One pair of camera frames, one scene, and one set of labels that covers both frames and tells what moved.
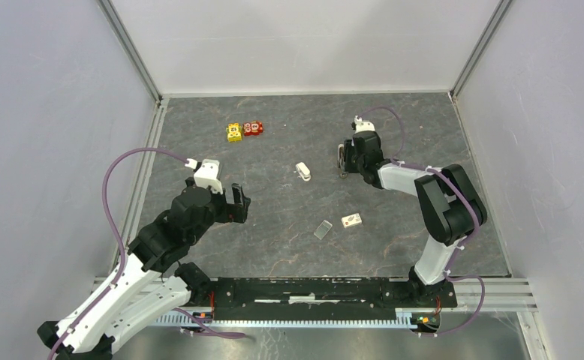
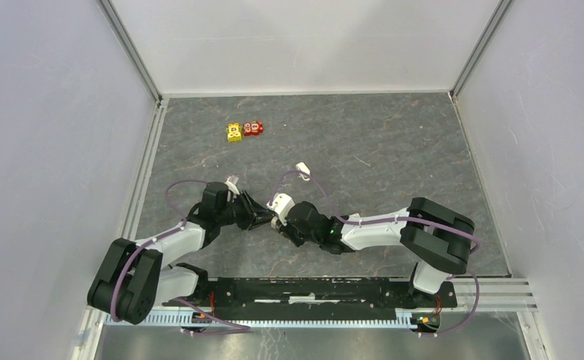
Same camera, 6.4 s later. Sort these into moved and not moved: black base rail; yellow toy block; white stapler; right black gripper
Moved: right black gripper
Not moved: black base rail; white stapler; yellow toy block
